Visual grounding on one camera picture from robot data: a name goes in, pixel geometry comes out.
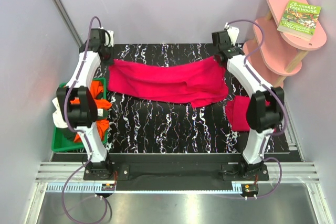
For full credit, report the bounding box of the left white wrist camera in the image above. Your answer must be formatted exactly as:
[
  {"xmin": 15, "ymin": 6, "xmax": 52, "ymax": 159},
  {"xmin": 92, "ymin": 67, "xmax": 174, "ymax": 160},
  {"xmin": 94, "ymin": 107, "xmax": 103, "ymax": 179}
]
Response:
[{"xmin": 100, "ymin": 27, "xmax": 114, "ymax": 47}]

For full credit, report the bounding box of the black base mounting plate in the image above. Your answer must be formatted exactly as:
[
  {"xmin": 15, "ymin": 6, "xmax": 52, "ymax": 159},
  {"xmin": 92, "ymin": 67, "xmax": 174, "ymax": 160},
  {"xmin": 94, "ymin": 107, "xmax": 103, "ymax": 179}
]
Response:
[{"xmin": 83, "ymin": 153, "xmax": 269, "ymax": 181}]

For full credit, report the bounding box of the magenta t-shirt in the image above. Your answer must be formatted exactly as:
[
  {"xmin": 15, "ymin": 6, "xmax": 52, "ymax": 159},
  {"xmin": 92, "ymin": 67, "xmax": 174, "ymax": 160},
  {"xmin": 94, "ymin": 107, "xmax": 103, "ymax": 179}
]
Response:
[{"xmin": 108, "ymin": 57, "xmax": 229, "ymax": 108}]

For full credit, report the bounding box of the folded dark pink t-shirt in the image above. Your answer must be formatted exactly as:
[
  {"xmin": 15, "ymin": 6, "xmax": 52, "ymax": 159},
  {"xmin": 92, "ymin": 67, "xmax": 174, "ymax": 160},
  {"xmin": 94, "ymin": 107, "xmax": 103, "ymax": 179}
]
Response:
[{"xmin": 225, "ymin": 95, "xmax": 271, "ymax": 132}]

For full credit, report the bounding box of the green plastic basket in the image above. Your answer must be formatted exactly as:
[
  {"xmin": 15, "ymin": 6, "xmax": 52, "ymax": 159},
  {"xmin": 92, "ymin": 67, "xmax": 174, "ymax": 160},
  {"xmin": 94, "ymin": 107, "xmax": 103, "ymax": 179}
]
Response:
[{"xmin": 51, "ymin": 78, "xmax": 108, "ymax": 152}]

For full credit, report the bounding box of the aluminium rail frame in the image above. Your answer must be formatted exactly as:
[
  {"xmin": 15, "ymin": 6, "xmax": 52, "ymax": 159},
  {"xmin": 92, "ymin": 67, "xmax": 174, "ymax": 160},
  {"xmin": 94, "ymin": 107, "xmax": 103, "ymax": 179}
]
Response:
[{"xmin": 36, "ymin": 162, "xmax": 320, "ymax": 183}]

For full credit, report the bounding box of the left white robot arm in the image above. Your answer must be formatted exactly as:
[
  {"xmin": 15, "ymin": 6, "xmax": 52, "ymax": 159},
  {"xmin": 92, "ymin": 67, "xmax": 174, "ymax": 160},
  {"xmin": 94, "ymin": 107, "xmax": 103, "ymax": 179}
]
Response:
[{"xmin": 56, "ymin": 27, "xmax": 114, "ymax": 180}]

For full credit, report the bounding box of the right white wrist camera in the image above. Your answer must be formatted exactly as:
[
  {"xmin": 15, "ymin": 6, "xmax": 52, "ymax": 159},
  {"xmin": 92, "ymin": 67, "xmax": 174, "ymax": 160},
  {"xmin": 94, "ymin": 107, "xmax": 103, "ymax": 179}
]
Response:
[{"xmin": 224, "ymin": 23, "xmax": 239, "ymax": 46}]

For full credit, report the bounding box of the pink three-tier shelf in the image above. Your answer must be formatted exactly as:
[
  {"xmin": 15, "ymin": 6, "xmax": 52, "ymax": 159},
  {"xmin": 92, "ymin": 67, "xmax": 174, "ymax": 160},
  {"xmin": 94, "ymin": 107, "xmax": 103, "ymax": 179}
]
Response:
[{"xmin": 243, "ymin": 0, "xmax": 327, "ymax": 87}]

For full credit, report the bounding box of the orange t-shirt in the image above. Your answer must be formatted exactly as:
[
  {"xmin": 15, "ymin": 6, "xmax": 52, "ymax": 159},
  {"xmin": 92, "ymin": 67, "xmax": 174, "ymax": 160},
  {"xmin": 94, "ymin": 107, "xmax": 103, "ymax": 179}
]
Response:
[{"xmin": 90, "ymin": 80, "xmax": 112, "ymax": 141}]

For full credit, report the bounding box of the green storey treehouse book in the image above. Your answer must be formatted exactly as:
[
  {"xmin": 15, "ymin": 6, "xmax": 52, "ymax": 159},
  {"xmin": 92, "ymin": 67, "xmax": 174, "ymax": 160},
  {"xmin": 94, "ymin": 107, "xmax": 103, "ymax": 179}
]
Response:
[{"xmin": 277, "ymin": 0, "xmax": 321, "ymax": 41}]

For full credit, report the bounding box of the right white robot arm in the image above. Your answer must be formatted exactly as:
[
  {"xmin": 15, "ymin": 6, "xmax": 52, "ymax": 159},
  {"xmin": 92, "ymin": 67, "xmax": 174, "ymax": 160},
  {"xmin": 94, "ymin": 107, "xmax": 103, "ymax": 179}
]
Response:
[{"xmin": 212, "ymin": 29, "xmax": 284, "ymax": 180}]

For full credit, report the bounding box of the white t-shirt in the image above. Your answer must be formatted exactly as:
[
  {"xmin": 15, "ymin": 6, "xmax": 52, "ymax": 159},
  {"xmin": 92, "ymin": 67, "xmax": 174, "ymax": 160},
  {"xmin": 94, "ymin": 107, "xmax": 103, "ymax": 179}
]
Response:
[{"xmin": 52, "ymin": 98, "xmax": 68, "ymax": 129}]

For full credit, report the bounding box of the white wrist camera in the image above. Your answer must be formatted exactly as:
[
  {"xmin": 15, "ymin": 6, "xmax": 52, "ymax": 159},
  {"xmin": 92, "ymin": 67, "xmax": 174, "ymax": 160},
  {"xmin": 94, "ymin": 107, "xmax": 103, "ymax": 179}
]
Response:
[
  {"xmin": 100, "ymin": 27, "xmax": 114, "ymax": 47},
  {"xmin": 224, "ymin": 23, "xmax": 239, "ymax": 46}
]

